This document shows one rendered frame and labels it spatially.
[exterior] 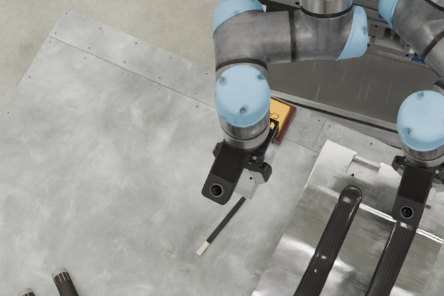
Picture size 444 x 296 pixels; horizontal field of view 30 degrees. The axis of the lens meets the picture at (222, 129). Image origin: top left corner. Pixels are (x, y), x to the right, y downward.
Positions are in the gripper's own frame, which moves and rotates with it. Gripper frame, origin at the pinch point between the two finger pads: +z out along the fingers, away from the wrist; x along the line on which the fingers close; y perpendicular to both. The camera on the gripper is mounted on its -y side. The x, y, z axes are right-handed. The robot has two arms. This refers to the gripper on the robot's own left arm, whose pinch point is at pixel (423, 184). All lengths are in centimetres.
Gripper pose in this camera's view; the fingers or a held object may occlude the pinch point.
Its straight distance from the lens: 147.6
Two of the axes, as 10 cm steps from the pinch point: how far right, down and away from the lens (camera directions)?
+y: 4.2, -9.0, 1.5
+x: -8.8, -3.5, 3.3
